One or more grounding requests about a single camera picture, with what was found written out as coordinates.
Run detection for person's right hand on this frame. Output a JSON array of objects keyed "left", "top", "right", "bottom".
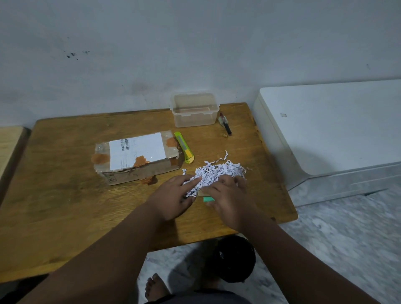
[{"left": 200, "top": 175, "right": 261, "bottom": 233}]

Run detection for taped cardboard parcel, white label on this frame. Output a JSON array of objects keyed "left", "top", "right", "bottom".
[{"left": 91, "top": 130, "right": 182, "bottom": 186}]

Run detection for clear plastic container with lid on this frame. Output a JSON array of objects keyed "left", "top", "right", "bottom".
[{"left": 169, "top": 91, "right": 220, "bottom": 128}]

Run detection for person's left hand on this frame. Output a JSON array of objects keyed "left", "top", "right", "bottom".
[{"left": 147, "top": 174, "right": 203, "bottom": 222}]

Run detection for person's left forearm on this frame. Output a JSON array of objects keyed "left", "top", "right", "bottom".
[{"left": 17, "top": 200, "right": 171, "bottom": 304}]

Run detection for person's bare foot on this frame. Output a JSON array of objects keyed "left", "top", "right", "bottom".
[{"left": 144, "top": 273, "right": 171, "bottom": 303}]

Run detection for light wooden side table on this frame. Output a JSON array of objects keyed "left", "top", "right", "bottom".
[{"left": 0, "top": 126, "right": 31, "bottom": 201}]

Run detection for yellow green utility knife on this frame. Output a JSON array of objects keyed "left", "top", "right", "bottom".
[{"left": 174, "top": 132, "right": 195, "bottom": 165}]

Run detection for black round shiny object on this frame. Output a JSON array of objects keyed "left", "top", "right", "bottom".
[{"left": 209, "top": 235, "right": 256, "bottom": 284}]

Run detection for person's right forearm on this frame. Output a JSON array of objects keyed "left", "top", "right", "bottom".
[{"left": 233, "top": 208, "right": 382, "bottom": 304}]

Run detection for person's dark shorts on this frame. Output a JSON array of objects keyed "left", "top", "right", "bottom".
[{"left": 147, "top": 290, "right": 251, "bottom": 304}]

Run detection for black and red pen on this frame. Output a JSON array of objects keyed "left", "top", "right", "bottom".
[{"left": 218, "top": 112, "right": 232, "bottom": 136}]

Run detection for pile of shredded white paper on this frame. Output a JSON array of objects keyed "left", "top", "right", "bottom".
[{"left": 181, "top": 150, "right": 252, "bottom": 198}]

